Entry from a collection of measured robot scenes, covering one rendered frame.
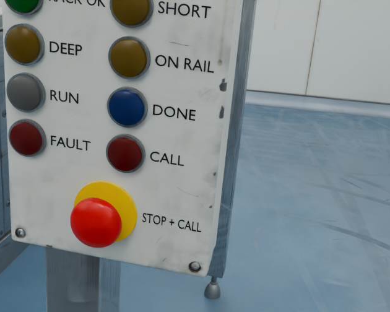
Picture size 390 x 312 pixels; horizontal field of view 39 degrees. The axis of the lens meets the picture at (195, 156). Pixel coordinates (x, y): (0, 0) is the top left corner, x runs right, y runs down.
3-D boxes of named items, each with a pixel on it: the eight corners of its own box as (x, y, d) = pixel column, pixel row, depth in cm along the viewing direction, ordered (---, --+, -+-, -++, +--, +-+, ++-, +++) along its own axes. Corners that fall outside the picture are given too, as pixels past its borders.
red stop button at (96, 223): (116, 256, 41) (117, 208, 39) (65, 247, 42) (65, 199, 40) (135, 229, 45) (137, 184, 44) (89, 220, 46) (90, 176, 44)
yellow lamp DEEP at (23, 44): (38, 67, 40) (38, 28, 39) (4, 62, 40) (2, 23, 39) (43, 65, 40) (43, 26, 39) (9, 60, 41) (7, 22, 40)
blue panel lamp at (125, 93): (142, 130, 39) (143, 93, 38) (106, 124, 40) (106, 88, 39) (145, 127, 40) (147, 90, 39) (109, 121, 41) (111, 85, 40)
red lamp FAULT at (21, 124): (40, 160, 42) (39, 125, 41) (7, 154, 43) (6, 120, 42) (45, 156, 43) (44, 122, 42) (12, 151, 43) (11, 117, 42)
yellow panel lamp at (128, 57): (144, 81, 38) (146, 41, 37) (107, 76, 39) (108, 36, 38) (148, 78, 39) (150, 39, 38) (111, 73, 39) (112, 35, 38)
